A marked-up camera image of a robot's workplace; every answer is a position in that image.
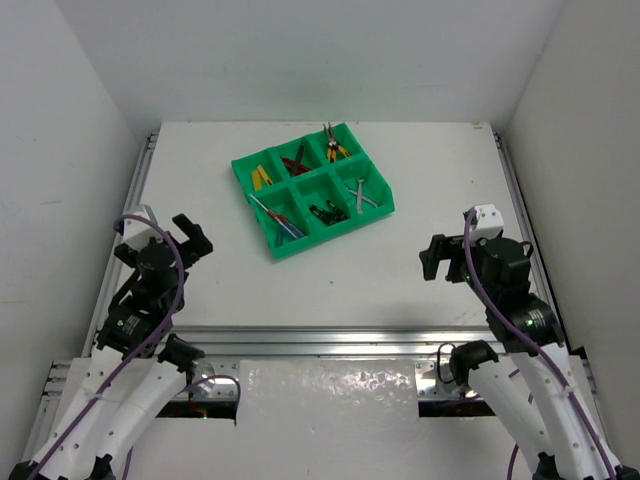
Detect yellow pliers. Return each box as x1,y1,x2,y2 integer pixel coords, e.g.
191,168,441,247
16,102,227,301
323,122,341,163
323,122,351,163

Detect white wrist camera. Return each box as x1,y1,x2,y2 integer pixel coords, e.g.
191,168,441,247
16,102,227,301
465,204,504,242
115,204,162,251

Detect red utility knife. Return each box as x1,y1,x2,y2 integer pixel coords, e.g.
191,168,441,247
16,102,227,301
294,143,305,165
281,157,310,176

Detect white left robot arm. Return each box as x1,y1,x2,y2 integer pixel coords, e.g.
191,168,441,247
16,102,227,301
10,206,213,479

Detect white foreground cover panel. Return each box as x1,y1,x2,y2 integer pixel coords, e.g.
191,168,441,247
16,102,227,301
130,356,529,479

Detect aluminium front rail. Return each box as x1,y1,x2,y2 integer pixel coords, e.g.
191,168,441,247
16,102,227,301
172,326,506,358

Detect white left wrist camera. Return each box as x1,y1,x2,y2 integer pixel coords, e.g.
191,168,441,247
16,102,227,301
115,204,162,251

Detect small yellow utility knife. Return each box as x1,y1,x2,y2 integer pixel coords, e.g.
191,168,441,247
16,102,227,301
257,165,273,185

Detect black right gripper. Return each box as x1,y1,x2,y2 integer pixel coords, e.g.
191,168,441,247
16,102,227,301
419,232,495,304

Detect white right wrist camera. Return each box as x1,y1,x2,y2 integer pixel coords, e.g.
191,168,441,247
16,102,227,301
465,204,504,242

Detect green-black screwdriver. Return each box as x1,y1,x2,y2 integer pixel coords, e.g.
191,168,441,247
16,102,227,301
326,200,348,222
309,205,341,226

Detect green six-compartment tray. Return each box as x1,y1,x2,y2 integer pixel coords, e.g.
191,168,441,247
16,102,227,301
231,123,395,260

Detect blue screwdriver red collar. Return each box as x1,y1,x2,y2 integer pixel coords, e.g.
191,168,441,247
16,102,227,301
249,194,305,239

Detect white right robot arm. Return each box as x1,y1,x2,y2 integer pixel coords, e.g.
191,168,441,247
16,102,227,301
419,234,639,479

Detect silver wrench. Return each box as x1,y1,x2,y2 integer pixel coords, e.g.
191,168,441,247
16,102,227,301
356,178,364,215
345,185,378,207

